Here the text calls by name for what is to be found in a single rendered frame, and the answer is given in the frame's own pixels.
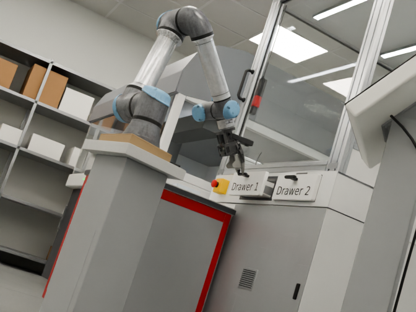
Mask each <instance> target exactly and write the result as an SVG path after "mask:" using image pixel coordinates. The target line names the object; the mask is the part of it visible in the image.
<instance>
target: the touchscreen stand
mask: <svg viewBox="0 0 416 312"><path fill-rule="evenodd" d="M394 117H395V118H396V119H397V120H398V121H399V122H400V123H401V124H402V125H403V126H404V127H405V128H406V130H407V131H408V132H409V134H410V135H411V136H412V137H413V139H414V141H415V143H416V119H409V118H403V117H399V116H394ZM415 216H416V148H415V147H414V145H413V143H412V141H411V140H410V138H409V137H408V135H407V134H406V133H405V132H404V130H403V129H402V128H401V127H400V126H399V125H398V124H397V123H396V122H395V121H394V120H392V123H391V127H390V130H389V134H388V138H387V141H386V145H385V148H384V152H383V156H382V159H381V163H380V166H379V170H378V175H377V177H376V182H375V186H374V189H373V193H372V196H371V200H370V205H369V208H368V212H367V215H366V219H365V223H364V226H363V230H362V234H361V237H360V241H359V244H358V248H357V253H356V255H355V260H354V262H353V267H352V271H351V274H350V278H349V282H348V285H347V289H346V293H345V297H344V300H343V304H342V308H341V311H340V312H391V311H392V307H393V304H394V299H395V296H396V292H397V287H398V284H399V280H400V277H401V272H402V268H403V265H404V260H405V256H406V252H407V248H408V245H409V241H410V236H411V233H412V229H413V225H414V221H415Z"/></svg>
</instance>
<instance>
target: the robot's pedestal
mask: <svg viewBox="0 0 416 312"><path fill-rule="evenodd" d="M83 149H84V150H86V151H88V152H90V153H93V154H95V155H96V157H95V160H94V162H93V165H92V168H91V171H90V173H89V177H88V179H87V182H86V184H85V187H84V190H83V192H82V195H81V198H80V201H79V204H78V206H77V209H76V212H75V214H74V218H73V220H72V223H71V226H70V228H69V231H68V233H67V237H66V239H65V242H64V244H63V248H62V250H61V253H60V255H59V258H58V261H57V263H56V267H55V269H54V272H53V275H52V277H51V280H50V283H49V286H48V288H47V291H46V294H45V297H44V299H43V302H42V304H41V307H40V310H39V312H122V310H123V307H124V304H125V301H126V299H127V296H128V293H129V289H130V287H131V284H132V280H133V278H134V274H135V272H136V269H137V266H138V263H139V260H140V258H141V254H142V251H143V249H144V245H145V242H146V239H147V236H148V234H149V231H150V228H151V225H152V222H153V219H154V216H155V213H156V210H157V207H158V204H159V201H160V198H161V196H162V193H163V189H164V187H165V183H166V181H167V178H168V179H173V180H181V181H183V179H184V176H185V173H186V170H184V169H182V168H180V167H178V166H176V165H174V164H172V163H170V162H168V161H166V160H164V159H162V158H159V157H157V156H155V155H153V154H151V153H149V152H147V151H145V150H143V149H141V148H139V147H137V146H135V145H133V144H131V143H128V142H114V141H100V140H93V139H86V140H85V142H84V145H83Z"/></svg>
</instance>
